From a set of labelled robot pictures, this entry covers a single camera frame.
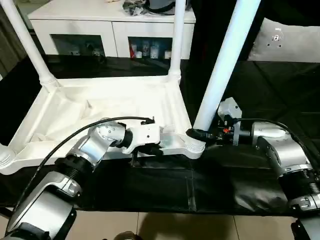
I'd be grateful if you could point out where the white plastic table top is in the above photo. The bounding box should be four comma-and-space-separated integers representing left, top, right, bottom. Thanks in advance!
0, 74, 207, 176

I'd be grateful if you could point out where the white plastic table leg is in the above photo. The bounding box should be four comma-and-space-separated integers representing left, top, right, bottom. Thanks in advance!
0, 144, 17, 169
192, 0, 262, 133
0, 0, 59, 90
167, 0, 187, 84

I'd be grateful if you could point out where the black table mat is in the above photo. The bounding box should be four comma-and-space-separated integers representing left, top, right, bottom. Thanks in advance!
0, 54, 320, 217

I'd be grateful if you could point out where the black robot foot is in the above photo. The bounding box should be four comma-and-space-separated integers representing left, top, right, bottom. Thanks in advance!
114, 230, 142, 240

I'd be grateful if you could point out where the black tall cabinet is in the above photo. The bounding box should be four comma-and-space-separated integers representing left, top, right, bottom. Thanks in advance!
190, 0, 320, 61

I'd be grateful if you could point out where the light grey cushion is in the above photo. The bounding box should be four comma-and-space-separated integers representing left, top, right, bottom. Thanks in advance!
247, 17, 320, 64

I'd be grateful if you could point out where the white glass-door cabinet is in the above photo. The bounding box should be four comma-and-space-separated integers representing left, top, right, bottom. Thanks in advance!
27, 0, 197, 59

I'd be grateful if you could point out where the grey carry case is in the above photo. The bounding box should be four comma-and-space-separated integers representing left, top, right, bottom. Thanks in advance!
122, 0, 192, 16

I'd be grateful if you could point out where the grey curtain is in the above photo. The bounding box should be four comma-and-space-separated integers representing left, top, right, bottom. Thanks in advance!
0, 17, 25, 76

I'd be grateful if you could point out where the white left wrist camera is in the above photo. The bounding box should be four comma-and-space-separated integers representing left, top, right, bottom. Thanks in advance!
122, 119, 162, 154

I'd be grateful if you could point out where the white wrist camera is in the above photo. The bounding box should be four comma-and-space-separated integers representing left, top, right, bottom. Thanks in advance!
122, 119, 162, 154
217, 97, 244, 125

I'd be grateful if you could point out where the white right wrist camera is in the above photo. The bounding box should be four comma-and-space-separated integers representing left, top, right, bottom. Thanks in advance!
217, 97, 244, 125

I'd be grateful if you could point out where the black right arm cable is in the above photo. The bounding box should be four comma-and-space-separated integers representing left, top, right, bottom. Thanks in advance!
225, 117, 313, 156

